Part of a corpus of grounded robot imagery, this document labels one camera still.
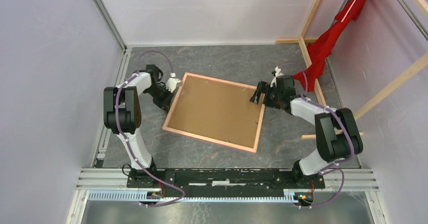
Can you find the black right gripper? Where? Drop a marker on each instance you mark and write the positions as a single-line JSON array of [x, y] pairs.
[[264, 87]]

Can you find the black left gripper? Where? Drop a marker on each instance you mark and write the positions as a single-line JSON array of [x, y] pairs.
[[166, 104]]

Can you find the pink wooden picture frame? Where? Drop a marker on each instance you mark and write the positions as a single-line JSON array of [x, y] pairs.
[[207, 139]]

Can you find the brown backing board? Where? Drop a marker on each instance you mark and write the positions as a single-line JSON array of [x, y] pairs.
[[215, 110]]

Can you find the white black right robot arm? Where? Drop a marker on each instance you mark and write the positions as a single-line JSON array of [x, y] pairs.
[[337, 136]]

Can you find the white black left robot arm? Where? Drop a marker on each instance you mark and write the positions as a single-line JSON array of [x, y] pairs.
[[122, 115]]

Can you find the red cloth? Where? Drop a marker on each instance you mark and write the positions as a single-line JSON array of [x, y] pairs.
[[323, 46]]

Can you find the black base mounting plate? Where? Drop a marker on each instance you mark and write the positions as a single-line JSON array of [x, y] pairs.
[[224, 183]]

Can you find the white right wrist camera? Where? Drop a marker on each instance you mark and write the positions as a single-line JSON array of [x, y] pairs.
[[276, 73]]

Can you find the aluminium side rail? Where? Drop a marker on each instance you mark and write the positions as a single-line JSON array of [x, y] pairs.
[[109, 150]]

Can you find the white slotted cable duct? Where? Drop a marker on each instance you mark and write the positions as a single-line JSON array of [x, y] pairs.
[[147, 197]]

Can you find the aluminium front rail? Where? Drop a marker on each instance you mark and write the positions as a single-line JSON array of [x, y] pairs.
[[113, 179]]

